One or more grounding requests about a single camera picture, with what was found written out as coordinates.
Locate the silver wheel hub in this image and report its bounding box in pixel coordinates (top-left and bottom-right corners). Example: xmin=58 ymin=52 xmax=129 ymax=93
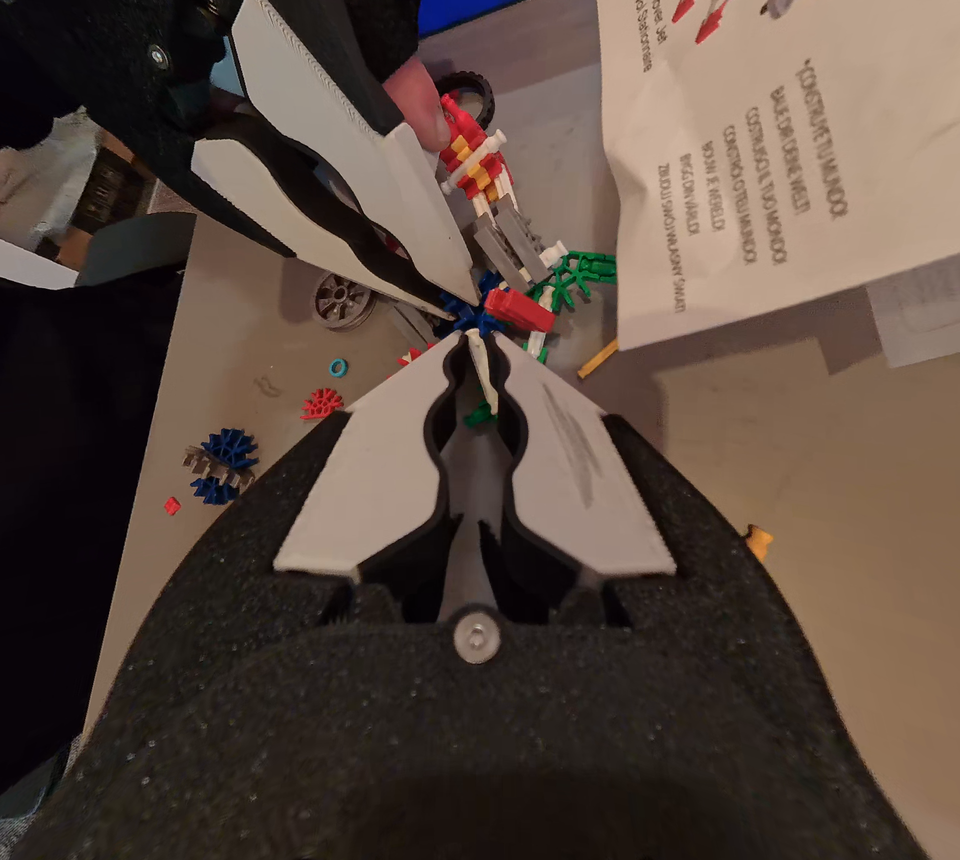
xmin=311 ymin=271 xmax=378 ymax=332

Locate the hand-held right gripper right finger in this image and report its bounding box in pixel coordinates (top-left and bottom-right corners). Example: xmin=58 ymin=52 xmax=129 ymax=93
xmin=482 ymin=333 xmax=678 ymax=581

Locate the person's dark clothing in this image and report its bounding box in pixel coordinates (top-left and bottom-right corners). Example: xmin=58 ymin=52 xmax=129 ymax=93
xmin=0 ymin=275 xmax=189 ymax=797

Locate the green connector chain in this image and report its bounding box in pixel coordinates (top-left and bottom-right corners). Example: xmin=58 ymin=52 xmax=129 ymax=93
xmin=525 ymin=249 xmax=618 ymax=312

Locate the toy instruction booklet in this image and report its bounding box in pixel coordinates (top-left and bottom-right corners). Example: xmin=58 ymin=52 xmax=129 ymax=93
xmin=597 ymin=0 xmax=960 ymax=369

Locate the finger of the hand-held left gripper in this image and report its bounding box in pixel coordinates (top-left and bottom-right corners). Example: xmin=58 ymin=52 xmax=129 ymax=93
xmin=191 ymin=137 xmax=453 ymax=321
xmin=231 ymin=0 xmax=483 ymax=304

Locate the blue grey snowflake connector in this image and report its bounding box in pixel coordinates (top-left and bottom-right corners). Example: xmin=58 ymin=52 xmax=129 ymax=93
xmin=182 ymin=428 xmax=261 ymax=507

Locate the blue red toy model core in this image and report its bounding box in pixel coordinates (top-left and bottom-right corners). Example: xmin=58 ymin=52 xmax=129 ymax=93
xmin=438 ymin=269 xmax=558 ymax=429

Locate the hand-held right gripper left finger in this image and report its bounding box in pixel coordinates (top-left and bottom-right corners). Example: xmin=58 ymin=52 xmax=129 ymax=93
xmin=273 ymin=333 xmax=471 ymax=579

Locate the short yellow rod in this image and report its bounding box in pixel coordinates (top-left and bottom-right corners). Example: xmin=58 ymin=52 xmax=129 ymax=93
xmin=576 ymin=340 xmax=621 ymax=379

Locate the short white rod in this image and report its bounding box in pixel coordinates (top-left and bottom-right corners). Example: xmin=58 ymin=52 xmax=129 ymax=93
xmin=465 ymin=331 xmax=502 ymax=411

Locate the small black tyre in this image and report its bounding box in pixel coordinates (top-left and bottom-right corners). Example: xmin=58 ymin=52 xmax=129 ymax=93
xmin=435 ymin=71 xmax=496 ymax=133

